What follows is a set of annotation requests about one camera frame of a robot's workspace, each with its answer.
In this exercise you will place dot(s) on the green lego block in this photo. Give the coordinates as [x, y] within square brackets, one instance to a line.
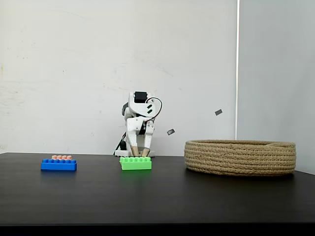
[135, 164]

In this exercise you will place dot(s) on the pink lego block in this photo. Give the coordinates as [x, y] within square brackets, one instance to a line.
[61, 156]

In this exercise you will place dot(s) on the blue lego block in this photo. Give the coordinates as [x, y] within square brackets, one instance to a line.
[58, 165]

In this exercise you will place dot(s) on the grey tape piece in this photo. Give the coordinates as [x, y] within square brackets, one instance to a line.
[171, 131]
[218, 112]

